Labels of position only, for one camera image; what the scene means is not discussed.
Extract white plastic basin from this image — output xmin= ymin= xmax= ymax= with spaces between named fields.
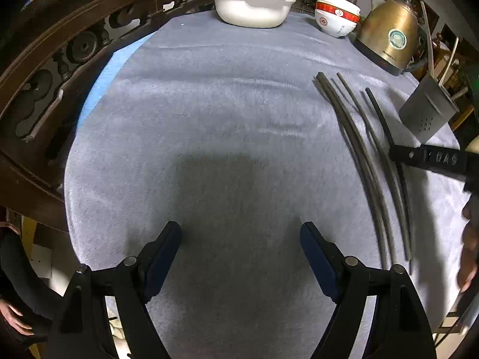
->
xmin=210 ymin=0 xmax=300 ymax=28

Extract another person's forearm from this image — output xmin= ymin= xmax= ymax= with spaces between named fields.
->
xmin=0 ymin=228 xmax=62 ymax=324

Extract grey metal chopstick holder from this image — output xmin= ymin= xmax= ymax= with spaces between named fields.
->
xmin=398 ymin=75 xmax=460 ymax=143

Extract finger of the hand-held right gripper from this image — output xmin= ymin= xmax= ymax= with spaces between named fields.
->
xmin=388 ymin=144 xmax=426 ymax=167

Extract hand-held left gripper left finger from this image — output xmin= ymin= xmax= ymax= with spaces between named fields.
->
xmin=45 ymin=220 xmax=183 ymax=359

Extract blue tablecloth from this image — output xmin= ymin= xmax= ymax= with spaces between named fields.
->
xmin=77 ymin=39 xmax=146 ymax=131

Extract carved wooden chair back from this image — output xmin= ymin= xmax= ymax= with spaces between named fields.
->
xmin=0 ymin=0 xmax=225 ymax=229

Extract person's right hand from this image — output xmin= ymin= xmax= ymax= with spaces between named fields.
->
xmin=457 ymin=196 xmax=479 ymax=293

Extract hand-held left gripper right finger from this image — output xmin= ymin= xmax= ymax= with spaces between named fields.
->
xmin=300 ymin=220 xmax=437 ymax=359

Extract red and white bowl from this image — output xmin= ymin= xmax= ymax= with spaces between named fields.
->
xmin=315 ymin=1 xmax=360 ymax=22

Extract gold electric kettle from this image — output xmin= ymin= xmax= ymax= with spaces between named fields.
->
xmin=358 ymin=0 xmax=429 ymax=71

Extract white bowl with small print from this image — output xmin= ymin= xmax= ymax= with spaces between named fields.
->
xmin=314 ymin=9 xmax=358 ymax=39

